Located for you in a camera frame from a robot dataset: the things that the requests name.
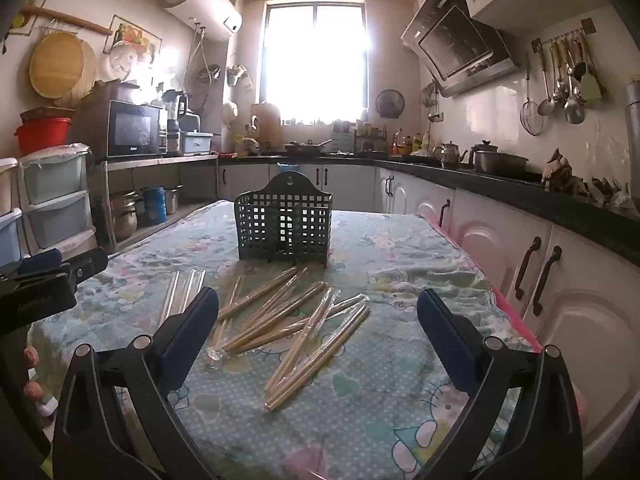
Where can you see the small steel pot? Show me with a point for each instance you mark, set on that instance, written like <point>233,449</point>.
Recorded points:
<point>172,202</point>

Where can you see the metal shelf table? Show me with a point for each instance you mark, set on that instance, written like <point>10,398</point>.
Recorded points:
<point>150,161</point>

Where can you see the woven basket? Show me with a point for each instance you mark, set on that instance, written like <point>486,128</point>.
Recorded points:
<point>40,113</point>

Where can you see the wooden rolling pin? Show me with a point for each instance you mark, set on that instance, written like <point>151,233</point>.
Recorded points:
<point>65,17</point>

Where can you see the white plastic drawer unit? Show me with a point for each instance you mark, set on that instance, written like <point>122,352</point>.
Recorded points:
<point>7,230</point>

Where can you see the fruit wall poster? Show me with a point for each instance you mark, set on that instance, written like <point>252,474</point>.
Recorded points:
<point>140,37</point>

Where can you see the grey pipe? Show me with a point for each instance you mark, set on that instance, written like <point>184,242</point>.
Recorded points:
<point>633,125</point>

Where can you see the cluster of condiment bottles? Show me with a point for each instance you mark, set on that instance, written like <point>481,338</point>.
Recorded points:
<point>410,144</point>

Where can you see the bunch of wooden chopsticks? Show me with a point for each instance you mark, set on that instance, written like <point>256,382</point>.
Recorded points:
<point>317,357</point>

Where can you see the black microwave oven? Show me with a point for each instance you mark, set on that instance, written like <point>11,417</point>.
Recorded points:
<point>130,127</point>

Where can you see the red plastic bucket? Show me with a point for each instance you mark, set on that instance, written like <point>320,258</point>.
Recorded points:
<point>45,135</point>

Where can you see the kitchen window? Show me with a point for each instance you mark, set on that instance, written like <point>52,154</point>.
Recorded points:
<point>315,60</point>

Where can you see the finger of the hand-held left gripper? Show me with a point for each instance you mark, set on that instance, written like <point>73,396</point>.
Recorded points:
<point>87,264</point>
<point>42,260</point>

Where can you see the black blender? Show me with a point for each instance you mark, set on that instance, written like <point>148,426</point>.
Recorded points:
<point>175,110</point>

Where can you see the metal utensil rail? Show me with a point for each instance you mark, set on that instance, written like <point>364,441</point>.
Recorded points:
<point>536,45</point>

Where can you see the small round fan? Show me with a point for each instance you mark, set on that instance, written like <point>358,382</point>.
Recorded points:
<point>390,104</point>

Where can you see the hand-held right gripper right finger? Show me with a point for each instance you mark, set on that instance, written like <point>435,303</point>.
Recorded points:
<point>447,340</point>

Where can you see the black cooking pot with lid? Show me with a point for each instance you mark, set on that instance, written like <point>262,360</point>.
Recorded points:
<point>500,164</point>

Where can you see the row of hanging ladles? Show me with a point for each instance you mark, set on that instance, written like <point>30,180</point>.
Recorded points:
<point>574,107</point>

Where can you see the steel teapot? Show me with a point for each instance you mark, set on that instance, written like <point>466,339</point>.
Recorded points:
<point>450,155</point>

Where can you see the black kitchen countertop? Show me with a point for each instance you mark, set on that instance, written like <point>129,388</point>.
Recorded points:
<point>550,200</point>

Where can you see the spice rack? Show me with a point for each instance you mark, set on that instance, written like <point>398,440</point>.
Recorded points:
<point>370,137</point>

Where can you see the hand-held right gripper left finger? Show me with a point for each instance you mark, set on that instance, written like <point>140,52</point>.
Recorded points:
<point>190,335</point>

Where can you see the green plastic utensil holder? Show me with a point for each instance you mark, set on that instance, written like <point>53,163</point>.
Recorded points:
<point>280,230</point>

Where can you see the yellow water jug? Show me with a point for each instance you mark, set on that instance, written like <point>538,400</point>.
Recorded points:
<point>267,125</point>

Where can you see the blue and white box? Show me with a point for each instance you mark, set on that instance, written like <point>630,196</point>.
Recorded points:
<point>195,142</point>

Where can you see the small wall poster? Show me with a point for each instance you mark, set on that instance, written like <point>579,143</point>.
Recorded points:
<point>27,15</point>

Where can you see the round wooden cutting board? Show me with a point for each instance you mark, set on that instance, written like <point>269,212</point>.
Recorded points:
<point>57,67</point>

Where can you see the pale blue plastic drawer unit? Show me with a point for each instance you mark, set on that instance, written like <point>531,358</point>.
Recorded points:
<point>52,180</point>

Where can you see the person's left hand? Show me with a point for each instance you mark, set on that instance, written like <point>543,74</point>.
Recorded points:
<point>34,389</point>

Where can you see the white round plastic cover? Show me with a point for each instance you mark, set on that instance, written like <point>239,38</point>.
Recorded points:
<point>124,60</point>

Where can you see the cartoon cat printed tablecloth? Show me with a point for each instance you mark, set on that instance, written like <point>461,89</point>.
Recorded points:
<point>380,270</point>

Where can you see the large steel pot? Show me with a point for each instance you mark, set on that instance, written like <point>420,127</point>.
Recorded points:
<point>124,217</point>

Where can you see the black wok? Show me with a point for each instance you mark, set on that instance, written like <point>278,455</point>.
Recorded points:
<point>305,147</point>

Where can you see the white hanging container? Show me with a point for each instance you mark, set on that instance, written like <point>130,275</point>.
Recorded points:
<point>230,116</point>

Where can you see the white cylindrical water heater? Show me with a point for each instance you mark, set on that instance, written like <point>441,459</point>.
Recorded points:
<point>200,2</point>

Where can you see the black range hood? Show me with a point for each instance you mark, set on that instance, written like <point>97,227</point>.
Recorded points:
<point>455,45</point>

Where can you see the small hanging basket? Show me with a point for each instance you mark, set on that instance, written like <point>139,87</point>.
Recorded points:
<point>237,76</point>

